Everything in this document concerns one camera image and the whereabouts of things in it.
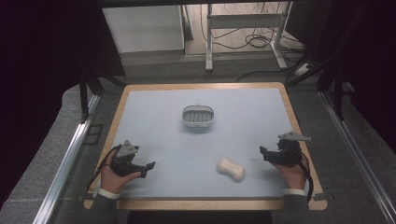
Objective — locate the grey oval soap dish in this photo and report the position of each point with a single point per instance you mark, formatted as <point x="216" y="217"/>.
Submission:
<point x="198" y="115"/>

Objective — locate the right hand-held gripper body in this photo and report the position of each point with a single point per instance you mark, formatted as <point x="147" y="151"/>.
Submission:
<point x="286" y="154"/>

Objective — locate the dark curtain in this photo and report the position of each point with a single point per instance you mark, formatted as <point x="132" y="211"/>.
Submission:
<point x="40" y="62"/>
<point x="370" y="46"/>

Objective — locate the black metal stand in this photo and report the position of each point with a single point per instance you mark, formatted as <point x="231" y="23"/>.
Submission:
<point x="83" y="99"/>
<point x="337" y="93"/>

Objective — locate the aluminium floor rail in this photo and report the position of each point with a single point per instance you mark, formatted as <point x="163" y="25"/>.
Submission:
<point x="358" y="158"/>
<point x="62" y="174"/>

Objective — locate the person's right hand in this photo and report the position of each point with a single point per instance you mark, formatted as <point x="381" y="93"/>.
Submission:
<point x="292" y="175"/>

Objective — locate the white cabinet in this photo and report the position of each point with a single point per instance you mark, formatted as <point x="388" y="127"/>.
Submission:
<point x="143" y="28"/>

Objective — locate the white metal desk frame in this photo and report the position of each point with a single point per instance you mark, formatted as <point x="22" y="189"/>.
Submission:
<point x="246" y="21"/>

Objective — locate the light grey table mat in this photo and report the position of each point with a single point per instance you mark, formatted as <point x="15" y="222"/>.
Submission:
<point x="186" y="149"/>

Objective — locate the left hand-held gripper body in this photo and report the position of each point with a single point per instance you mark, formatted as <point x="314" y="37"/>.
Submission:
<point x="124" y="165"/>

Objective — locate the person's left hand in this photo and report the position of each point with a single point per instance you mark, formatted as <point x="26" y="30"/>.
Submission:
<point x="112" y="182"/>

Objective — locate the white power strip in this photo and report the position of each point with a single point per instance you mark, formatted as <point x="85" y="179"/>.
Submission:
<point x="302" y="69"/>

